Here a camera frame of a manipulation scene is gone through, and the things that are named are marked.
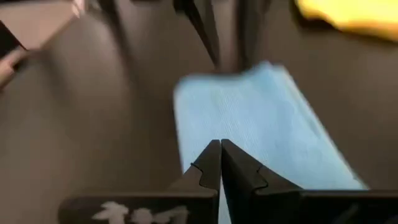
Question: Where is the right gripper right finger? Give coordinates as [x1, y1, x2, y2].
[220, 138, 303, 224]

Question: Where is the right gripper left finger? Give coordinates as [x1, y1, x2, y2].
[169, 139, 222, 224]

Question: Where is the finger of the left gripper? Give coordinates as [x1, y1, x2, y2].
[238, 0, 270, 70]
[173, 0, 221, 68]

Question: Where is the blue microfiber towel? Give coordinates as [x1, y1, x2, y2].
[173, 61, 370, 224]

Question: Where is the yellow microfiber towel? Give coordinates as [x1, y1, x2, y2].
[294, 0, 398, 43]

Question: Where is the wooden table side board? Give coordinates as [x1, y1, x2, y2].
[0, 0, 85, 90]

